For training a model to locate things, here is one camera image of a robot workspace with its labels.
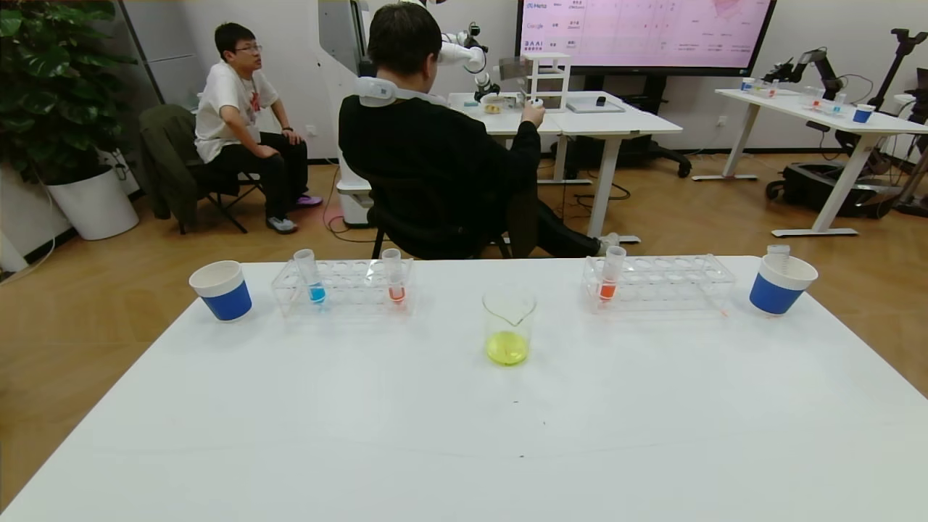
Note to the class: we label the person in white t-shirt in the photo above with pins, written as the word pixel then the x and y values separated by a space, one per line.
pixel 232 101

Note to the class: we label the blue paper cup white rim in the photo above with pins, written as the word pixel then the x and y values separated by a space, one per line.
pixel 226 299
pixel 776 293

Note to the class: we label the olive green jacket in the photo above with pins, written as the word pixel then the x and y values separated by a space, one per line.
pixel 163 163

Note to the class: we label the black office chair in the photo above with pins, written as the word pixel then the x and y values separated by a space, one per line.
pixel 522 219

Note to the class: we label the white neck-worn headset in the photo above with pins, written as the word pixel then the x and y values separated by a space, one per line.
pixel 377 90

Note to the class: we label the test tube with yellow pigment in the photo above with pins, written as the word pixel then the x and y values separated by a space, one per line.
pixel 779 254

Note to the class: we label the black background robot arm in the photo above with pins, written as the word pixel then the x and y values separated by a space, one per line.
pixel 823 64

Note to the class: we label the small white shelf rack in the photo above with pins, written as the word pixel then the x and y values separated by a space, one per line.
pixel 554 58

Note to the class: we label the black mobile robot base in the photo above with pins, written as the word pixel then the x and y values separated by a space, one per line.
pixel 819 187

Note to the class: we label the test tube with blue pigment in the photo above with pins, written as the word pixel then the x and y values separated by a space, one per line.
pixel 315 288

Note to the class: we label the white robot body column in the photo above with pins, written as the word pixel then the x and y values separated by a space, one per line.
pixel 333 87

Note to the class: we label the black folding chair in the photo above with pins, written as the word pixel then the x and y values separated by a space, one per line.
pixel 228 188

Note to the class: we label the large green potted plant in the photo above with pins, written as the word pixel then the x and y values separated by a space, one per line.
pixel 51 87

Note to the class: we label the clear acrylic test tube rack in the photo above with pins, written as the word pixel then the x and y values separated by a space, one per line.
pixel 348 288
pixel 674 286

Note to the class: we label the large wall display screen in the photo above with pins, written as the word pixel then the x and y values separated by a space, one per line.
pixel 652 36

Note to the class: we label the black tripod stand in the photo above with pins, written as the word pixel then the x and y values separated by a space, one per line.
pixel 906 38

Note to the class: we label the grey tablet with black puck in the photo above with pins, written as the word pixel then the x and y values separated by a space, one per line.
pixel 594 107

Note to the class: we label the person in black sweater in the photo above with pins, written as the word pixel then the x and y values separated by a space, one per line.
pixel 428 156

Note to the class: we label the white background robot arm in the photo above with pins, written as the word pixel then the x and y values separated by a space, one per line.
pixel 464 54

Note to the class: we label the clear glass beaker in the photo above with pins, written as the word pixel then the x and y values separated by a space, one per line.
pixel 507 341

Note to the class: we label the white standing desk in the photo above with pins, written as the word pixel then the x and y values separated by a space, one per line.
pixel 616 122

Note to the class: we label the test tube with red pigment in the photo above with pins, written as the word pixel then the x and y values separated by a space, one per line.
pixel 395 288
pixel 609 284

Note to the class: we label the long white table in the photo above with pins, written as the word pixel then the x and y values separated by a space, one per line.
pixel 797 107

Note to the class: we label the black display stand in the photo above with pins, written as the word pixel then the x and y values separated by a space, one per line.
pixel 656 83

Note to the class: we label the white plant pot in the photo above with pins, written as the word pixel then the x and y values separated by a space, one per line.
pixel 94 209

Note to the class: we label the brown flat board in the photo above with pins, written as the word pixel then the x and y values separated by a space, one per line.
pixel 515 69

